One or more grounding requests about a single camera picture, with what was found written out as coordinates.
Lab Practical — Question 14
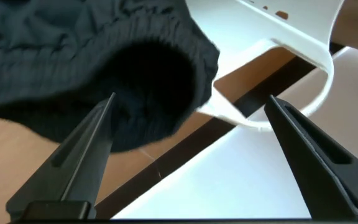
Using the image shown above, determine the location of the black ribbed garment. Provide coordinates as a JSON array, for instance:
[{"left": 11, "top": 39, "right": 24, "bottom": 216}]
[{"left": 0, "top": 0, "right": 221, "bottom": 154}]

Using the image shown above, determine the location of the white laundry basket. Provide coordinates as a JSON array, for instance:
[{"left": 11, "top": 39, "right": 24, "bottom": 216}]
[{"left": 185, "top": 0, "right": 345, "bottom": 131}]

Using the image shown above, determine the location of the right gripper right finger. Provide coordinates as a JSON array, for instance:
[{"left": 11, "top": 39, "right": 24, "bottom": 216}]
[{"left": 264, "top": 95, "right": 358, "bottom": 219}]

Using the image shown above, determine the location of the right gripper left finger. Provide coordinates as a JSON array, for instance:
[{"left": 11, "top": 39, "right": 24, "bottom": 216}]
[{"left": 6, "top": 91, "right": 116, "bottom": 220}]

